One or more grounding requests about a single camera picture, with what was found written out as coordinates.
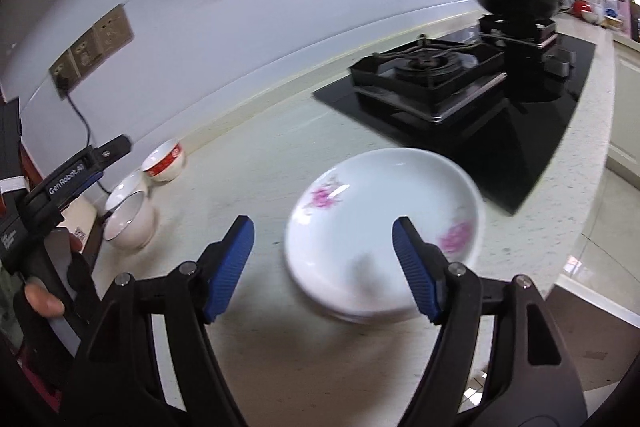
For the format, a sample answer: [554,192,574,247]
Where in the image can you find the large pink flower plate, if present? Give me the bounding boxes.
[284,147,485,323]

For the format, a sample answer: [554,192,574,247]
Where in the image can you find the red band white bowl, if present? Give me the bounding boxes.
[141,139,186,183]

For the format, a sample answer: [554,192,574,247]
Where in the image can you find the person left hand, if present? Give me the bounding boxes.
[24,277,65,319]

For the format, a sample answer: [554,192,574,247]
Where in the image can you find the black power cable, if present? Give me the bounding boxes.
[62,78,114,198]

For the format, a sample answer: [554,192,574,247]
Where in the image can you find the green rim white bowl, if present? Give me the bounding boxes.
[103,191,155,251]

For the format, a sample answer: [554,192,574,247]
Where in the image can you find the black gas stove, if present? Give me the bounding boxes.
[314,16,596,215]

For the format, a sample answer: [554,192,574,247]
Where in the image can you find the wall power sockets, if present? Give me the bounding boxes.
[49,4,134,100]

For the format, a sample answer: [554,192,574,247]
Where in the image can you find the plain white bowl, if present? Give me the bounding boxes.
[105,169,149,212]

